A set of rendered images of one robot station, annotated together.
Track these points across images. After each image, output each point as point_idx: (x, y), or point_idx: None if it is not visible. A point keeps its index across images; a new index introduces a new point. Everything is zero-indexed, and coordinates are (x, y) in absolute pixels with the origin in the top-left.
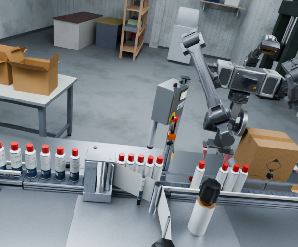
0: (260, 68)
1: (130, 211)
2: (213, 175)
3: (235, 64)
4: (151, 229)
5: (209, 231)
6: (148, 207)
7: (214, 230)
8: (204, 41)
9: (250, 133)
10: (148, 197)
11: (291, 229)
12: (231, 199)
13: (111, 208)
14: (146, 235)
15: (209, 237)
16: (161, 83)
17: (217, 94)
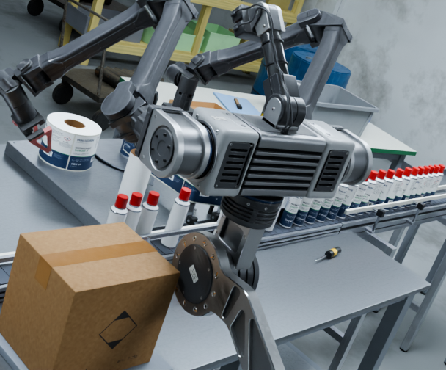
0: (260, 128)
1: (207, 205)
2: (157, 233)
3: (309, 130)
4: (172, 194)
5: (111, 202)
6: (196, 212)
7: (107, 204)
8: (300, 13)
9: (156, 252)
10: (205, 197)
11: None
12: None
13: None
14: (170, 189)
15: (108, 197)
16: None
17: (225, 49)
